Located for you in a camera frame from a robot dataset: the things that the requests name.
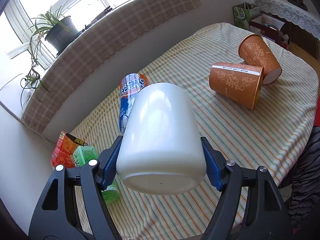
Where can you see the white lace cloth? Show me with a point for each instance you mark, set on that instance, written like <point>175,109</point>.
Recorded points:
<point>291,13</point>

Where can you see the potted spider plant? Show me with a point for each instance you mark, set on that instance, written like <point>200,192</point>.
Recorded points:
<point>56,29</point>

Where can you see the green plastic bottle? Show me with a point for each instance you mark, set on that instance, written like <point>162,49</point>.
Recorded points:
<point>82,155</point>

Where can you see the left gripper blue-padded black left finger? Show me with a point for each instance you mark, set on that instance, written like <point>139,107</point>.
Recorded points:
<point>56,213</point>

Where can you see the blue-label crushed plastic bottle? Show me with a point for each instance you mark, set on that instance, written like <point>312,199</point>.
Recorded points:
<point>130,86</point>

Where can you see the orange patterned paper cup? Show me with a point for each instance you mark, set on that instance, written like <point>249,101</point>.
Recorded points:
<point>239,82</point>

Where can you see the black object on windowsill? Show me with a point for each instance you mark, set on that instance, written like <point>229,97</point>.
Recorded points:
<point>99,17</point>

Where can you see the brown plaid windowsill cloth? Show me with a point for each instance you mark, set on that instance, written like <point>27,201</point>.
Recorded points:
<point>93,47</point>

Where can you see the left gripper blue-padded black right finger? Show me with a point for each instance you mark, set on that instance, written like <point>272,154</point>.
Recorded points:
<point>265,215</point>

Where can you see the white plastic cup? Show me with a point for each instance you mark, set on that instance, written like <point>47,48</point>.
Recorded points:
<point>161,151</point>

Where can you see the green paper bag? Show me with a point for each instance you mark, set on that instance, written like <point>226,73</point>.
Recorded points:
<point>244,13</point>

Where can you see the striped yellow tablecloth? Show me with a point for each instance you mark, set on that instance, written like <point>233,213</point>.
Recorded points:
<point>273,135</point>

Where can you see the red-orange snack container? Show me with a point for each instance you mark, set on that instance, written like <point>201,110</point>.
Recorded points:
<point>64,149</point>

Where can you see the white window frame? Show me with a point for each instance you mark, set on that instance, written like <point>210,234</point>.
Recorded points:
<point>57,10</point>

